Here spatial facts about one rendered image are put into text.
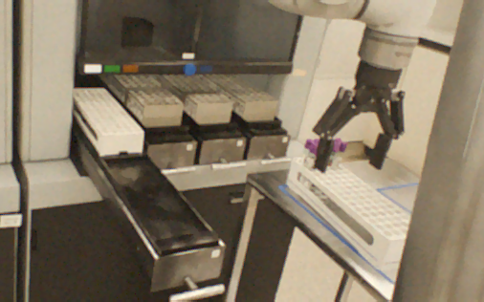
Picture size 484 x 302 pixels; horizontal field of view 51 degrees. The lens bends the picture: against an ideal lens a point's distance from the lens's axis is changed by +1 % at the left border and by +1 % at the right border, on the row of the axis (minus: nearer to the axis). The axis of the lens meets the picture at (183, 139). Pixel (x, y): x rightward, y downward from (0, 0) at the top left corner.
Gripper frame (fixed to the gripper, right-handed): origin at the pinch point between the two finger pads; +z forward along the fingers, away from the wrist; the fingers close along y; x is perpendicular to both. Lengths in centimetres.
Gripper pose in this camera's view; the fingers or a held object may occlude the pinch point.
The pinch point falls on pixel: (349, 162)
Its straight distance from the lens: 102.3
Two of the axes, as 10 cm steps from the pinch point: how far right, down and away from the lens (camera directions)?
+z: -1.4, 9.0, 4.0
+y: 9.2, -0.2, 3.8
